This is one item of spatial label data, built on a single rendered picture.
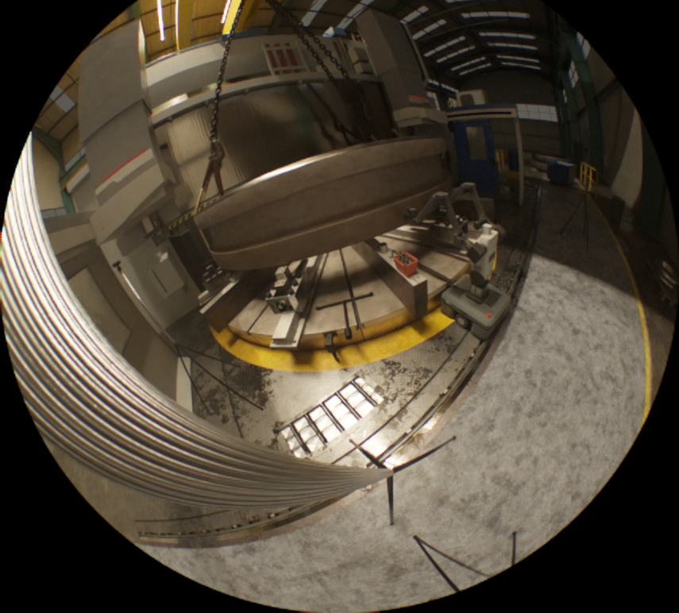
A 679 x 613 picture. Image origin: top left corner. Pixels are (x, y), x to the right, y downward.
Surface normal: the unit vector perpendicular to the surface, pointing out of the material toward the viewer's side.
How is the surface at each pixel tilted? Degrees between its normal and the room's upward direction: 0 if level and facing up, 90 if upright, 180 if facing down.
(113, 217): 90
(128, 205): 90
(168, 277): 90
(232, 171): 90
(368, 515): 0
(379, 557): 0
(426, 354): 0
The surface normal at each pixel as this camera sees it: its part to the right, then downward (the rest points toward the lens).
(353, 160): 0.23, 0.47
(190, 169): 0.56, 0.30
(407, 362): -0.28, -0.81
